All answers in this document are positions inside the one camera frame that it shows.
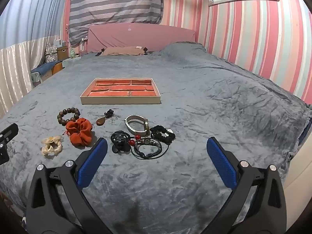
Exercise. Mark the small white box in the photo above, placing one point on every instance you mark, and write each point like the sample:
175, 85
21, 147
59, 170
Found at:
58, 43

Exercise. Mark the blue curtain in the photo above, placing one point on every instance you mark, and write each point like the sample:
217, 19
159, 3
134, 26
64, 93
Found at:
24, 17

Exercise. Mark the brick-pattern jewelry tray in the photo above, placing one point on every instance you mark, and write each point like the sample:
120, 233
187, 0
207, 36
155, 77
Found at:
117, 87

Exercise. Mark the brown cardboard box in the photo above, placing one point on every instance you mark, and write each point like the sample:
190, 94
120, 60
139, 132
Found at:
62, 53

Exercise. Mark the white shiny curtain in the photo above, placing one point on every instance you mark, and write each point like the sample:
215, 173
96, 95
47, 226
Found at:
14, 73

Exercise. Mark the black scrunchie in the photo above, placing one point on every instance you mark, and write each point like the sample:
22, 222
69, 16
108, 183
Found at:
156, 129

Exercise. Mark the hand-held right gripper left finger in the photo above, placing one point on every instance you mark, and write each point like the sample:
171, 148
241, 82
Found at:
93, 160

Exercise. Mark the brown wooden pendant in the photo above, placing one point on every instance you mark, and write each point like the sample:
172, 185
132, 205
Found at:
100, 121

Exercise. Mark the small patterned box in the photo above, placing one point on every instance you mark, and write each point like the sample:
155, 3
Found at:
35, 79

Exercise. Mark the pink pillow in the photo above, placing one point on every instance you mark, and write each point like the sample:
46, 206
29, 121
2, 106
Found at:
141, 35

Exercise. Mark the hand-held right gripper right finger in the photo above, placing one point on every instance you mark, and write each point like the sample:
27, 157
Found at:
220, 160

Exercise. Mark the blue cloth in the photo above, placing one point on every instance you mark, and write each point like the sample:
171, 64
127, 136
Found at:
43, 67

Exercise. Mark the tan pillow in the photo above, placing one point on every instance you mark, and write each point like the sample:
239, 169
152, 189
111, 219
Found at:
124, 50

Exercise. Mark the brown chair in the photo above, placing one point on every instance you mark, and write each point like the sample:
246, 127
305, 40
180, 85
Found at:
57, 68

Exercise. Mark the cream fabric scrunchie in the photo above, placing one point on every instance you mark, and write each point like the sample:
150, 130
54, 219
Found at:
47, 151

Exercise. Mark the green bottle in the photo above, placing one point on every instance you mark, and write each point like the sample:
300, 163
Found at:
72, 53

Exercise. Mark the striped grey pillow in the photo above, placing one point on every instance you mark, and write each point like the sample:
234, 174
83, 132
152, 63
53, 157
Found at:
114, 4

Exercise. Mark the patterned storage box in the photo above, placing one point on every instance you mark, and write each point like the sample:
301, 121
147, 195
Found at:
51, 53

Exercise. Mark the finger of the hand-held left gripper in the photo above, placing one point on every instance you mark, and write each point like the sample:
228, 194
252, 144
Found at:
5, 136

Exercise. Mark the orange fabric scrunchie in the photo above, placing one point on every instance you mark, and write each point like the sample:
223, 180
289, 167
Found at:
82, 129

